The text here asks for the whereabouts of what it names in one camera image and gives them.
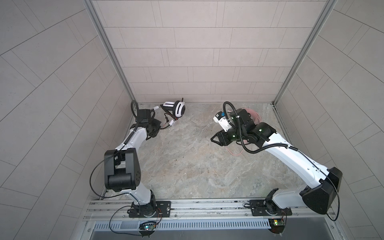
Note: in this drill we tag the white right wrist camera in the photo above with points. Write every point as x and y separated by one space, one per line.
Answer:
221 119

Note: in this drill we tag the aluminium corner post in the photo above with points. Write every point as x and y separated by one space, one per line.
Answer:
324 14
107 45

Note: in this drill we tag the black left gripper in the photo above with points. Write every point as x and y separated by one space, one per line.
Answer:
156 123

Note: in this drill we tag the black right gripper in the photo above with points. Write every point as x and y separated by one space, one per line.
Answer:
221 136

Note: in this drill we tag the right circuit board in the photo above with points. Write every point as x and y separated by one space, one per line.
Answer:
277 226

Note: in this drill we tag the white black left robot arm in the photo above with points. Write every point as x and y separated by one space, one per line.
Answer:
122 170

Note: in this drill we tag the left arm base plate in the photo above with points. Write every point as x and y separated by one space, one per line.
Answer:
151 210

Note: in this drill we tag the circuit board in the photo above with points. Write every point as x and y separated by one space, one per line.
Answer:
148 226
277 226

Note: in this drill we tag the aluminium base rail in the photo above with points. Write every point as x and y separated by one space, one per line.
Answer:
191 209

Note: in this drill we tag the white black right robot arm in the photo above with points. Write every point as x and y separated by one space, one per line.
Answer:
322 184

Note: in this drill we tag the left circuit board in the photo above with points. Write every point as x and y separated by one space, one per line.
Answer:
148 226

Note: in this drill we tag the white black gaming headphones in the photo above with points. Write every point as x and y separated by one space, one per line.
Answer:
173 111

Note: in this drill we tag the aluminium left corner post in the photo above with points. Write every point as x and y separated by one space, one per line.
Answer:
107 45

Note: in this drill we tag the aluminium right corner post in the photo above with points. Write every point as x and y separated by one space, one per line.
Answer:
324 14

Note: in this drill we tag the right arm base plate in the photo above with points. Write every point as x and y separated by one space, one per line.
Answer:
261 208

